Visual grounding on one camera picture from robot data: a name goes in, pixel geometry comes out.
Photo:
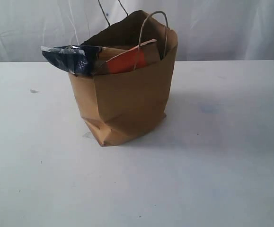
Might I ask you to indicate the brown pouch orange label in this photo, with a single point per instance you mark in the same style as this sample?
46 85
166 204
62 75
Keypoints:
131 59

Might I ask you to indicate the clear tape piece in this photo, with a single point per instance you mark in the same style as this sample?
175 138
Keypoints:
88 135

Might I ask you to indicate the brown paper shopping bag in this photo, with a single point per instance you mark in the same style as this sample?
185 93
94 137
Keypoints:
120 107

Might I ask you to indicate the small white table scrap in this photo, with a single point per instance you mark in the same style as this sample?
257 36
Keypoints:
33 91

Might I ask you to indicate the black noodle packet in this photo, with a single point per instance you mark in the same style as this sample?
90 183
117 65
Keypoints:
79 60

